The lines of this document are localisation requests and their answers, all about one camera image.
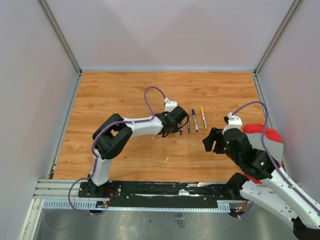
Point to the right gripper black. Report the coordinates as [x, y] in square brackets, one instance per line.
[215, 134]

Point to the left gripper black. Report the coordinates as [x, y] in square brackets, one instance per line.
[176, 129]

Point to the blue gel pen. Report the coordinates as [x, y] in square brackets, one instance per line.
[188, 126]

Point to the white pen with lettering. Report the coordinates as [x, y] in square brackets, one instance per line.
[195, 123]

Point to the white marker yellow end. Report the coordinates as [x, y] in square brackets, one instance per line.
[204, 120]

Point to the yellow pen cap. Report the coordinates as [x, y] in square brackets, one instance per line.
[202, 110]

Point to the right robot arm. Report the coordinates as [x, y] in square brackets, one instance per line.
[264, 182]

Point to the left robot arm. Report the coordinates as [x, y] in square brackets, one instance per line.
[111, 137]

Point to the red and grey cloth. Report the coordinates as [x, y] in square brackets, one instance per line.
[271, 141]

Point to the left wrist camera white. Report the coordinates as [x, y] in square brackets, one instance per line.
[169, 105]

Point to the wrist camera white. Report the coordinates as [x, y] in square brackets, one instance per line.
[169, 105]
[232, 122]

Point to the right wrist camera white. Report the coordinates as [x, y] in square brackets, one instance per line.
[232, 122]

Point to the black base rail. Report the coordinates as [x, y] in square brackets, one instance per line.
[159, 194]

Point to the aluminium frame rail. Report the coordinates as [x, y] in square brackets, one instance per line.
[63, 194]

